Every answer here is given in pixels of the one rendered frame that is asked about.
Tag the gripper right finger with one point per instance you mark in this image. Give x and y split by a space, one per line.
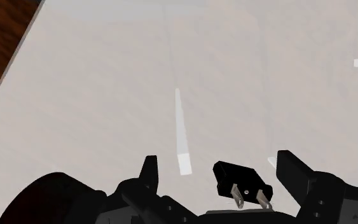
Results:
318 198

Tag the dark round object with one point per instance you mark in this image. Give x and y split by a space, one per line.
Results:
54 201

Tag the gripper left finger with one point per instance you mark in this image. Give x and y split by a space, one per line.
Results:
149 201

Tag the black two-prong plug adapter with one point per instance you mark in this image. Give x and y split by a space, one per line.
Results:
239 180

